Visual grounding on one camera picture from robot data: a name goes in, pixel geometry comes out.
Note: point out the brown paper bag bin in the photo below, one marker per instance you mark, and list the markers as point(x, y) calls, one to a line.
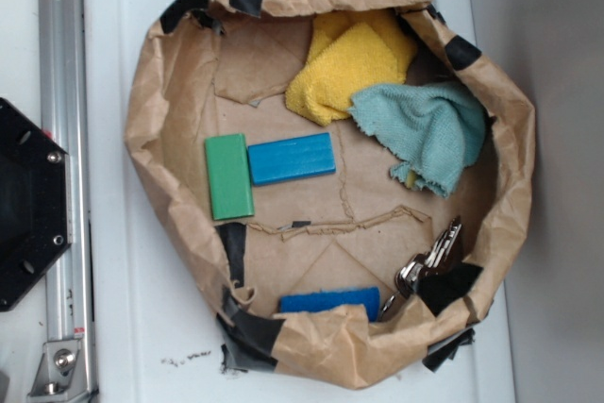
point(221, 66)

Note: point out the yellow microfiber cloth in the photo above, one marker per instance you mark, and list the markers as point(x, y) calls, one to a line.
point(349, 51)

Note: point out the aluminium extrusion rail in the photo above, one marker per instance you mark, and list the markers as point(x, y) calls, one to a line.
point(69, 289)

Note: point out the blue sponge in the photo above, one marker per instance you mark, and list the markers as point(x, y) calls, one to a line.
point(369, 298)

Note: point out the blue wooden block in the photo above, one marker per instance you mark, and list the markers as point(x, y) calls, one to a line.
point(290, 159)

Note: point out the teal microfiber cloth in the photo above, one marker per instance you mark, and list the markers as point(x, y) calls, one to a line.
point(435, 130)

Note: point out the silver keys bunch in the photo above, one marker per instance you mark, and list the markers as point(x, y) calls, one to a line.
point(445, 253)

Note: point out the metal corner bracket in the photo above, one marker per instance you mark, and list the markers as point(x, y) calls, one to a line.
point(61, 375)

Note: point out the green wooden block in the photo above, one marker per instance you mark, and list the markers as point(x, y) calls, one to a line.
point(229, 178)

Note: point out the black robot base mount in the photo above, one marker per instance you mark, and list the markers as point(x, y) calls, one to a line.
point(34, 205)

